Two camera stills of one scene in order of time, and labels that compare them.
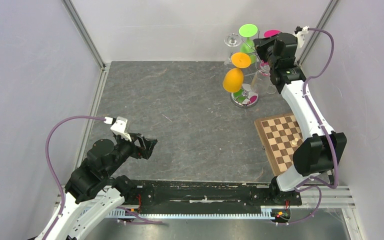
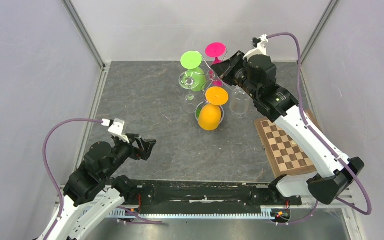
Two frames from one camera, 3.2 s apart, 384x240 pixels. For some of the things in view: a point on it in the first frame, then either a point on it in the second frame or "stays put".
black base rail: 181,197 stays put
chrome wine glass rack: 248,97 to 211,76
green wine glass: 248,30 to 194,77
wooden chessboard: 280,136 stays put
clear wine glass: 231,40 to 189,80
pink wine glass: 271,33 to 215,49
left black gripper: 138,151 stays put
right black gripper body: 265,50 to 240,76
